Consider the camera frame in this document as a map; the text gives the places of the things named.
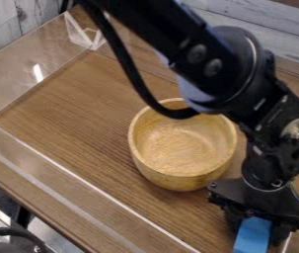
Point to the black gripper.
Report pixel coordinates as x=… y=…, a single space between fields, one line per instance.
x=241 y=201

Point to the blue block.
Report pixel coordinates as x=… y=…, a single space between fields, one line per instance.
x=253 y=236

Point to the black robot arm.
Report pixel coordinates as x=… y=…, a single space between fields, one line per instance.
x=227 y=78

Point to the wooden brown bowl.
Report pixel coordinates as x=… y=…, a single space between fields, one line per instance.
x=181 y=154

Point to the black metal stand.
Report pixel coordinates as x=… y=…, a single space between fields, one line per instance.
x=17 y=238

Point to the clear acrylic tray wall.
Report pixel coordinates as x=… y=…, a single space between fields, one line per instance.
x=68 y=105

